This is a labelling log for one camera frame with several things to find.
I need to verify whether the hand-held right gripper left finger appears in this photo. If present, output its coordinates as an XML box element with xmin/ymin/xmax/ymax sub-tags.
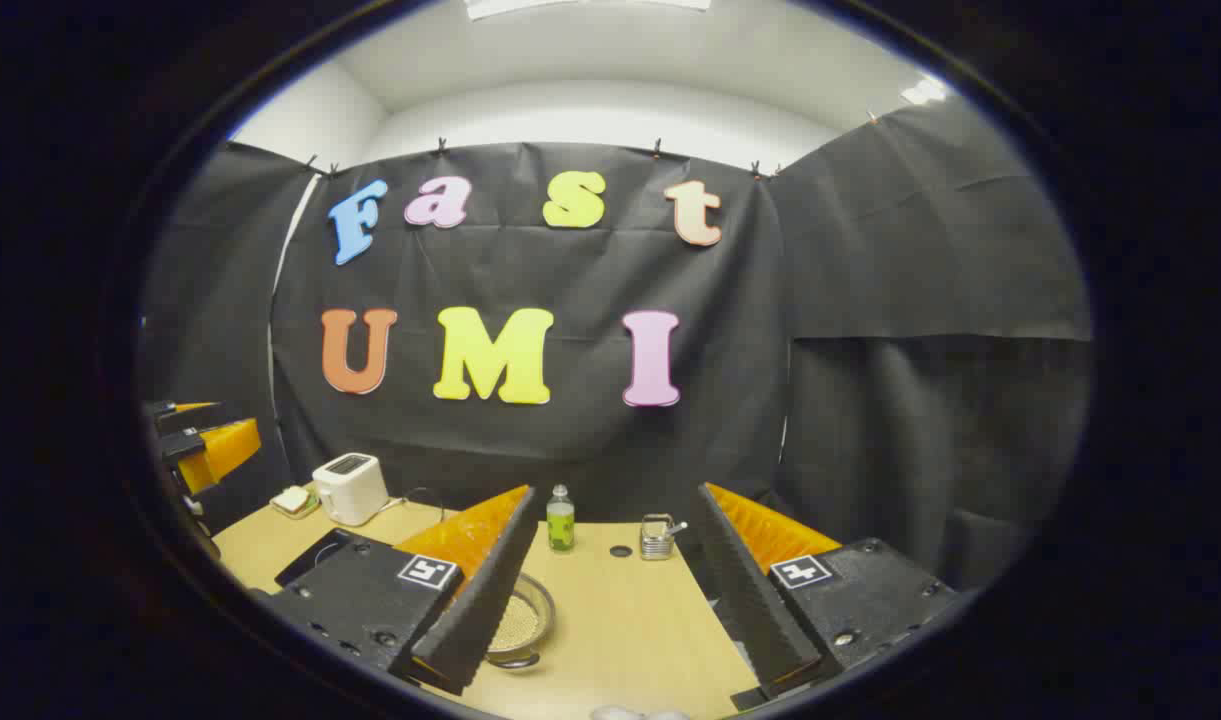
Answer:
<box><xmin>260</xmin><ymin>485</ymin><xmax>538</xmax><ymax>698</ymax></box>

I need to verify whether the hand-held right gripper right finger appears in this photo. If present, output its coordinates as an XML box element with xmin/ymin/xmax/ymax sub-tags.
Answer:
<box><xmin>695</xmin><ymin>482</ymin><xmax>961</xmax><ymax>703</ymax></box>

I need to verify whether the stainless steel pot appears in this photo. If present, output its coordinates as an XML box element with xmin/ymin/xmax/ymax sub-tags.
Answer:
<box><xmin>485</xmin><ymin>572</ymin><xmax>557</xmax><ymax>670</ymax></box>

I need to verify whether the black induction cooktop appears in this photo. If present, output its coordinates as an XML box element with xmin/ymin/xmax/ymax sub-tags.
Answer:
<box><xmin>274</xmin><ymin>528</ymin><xmax>357</xmax><ymax>589</ymax></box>

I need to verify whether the pile of soybeans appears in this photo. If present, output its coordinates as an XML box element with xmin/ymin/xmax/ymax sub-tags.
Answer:
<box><xmin>492</xmin><ymin>592</ymin><xmax>541</xmax><ymax>651</ymax></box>

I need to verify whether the green label drink bottle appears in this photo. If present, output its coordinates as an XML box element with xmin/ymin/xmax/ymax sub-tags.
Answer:
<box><xmin>546</xmin><ymin>485</ymin><xmax>576</xmax><ymax>554</ymax></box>

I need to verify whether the white toaster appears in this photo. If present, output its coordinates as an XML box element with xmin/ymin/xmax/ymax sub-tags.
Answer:
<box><xmin>312</xmin><ymin>453</ymin><xmax>390</xmax><ymax>528</ymax></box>

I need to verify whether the metal wire utensil holder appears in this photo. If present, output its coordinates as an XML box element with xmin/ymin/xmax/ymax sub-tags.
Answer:
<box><xmin>639</xmin><ymin>513</ymin><xmax>677</xmax><ymax>562</ymax></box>

